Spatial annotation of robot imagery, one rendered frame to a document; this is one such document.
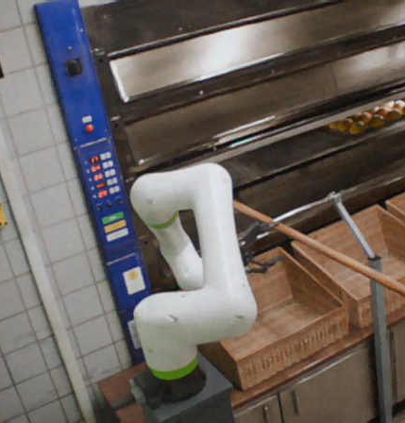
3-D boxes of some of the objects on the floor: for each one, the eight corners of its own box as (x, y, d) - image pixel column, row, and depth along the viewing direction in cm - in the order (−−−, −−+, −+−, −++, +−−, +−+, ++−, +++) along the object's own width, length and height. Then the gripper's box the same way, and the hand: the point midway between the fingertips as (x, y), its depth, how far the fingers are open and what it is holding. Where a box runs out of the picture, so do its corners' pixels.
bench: (126, 472, 293) (93, 379, 271) (480, 284, 379) (479, 200, 358) (174, 554, 245) (141, 453, 223) (558, 320, 332) (563, 228, 310)
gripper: (217, 226, 215) (268, 205, 223) (229, 288, 224) (278, 266, 232) (227, 232, 209) (280, 211, 217) (240, 296, 218) (290, 273, 226)
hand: (277, 241), depth 224 cm, fingers open, 13 cm apart
